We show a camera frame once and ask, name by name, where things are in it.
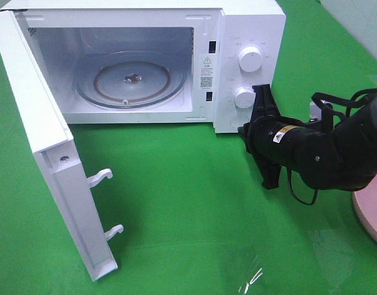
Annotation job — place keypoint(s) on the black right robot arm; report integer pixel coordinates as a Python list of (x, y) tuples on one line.
[(339, 151)]

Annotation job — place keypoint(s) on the pink speckled plate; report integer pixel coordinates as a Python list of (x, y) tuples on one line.
[(365, 205)]

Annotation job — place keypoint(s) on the white upper microwave knob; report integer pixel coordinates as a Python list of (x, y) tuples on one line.
[(250, 58)]

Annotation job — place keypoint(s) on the white microwave oven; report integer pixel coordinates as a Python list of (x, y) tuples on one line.
[(210, 33)]

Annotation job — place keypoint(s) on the white partition panel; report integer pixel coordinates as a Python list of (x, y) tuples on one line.
[(359, 18)]

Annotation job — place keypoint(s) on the white lower microwave knob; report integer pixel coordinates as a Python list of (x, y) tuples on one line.
[(244, 97)]

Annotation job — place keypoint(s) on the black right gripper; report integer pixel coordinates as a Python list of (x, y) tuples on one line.
[(273, 142)]

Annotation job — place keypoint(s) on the glass microwave turntable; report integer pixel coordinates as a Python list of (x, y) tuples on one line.
[(131, 79)]

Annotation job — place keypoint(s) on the white microwave knob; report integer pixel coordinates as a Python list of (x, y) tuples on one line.
[(244, 97), (250, 58)]

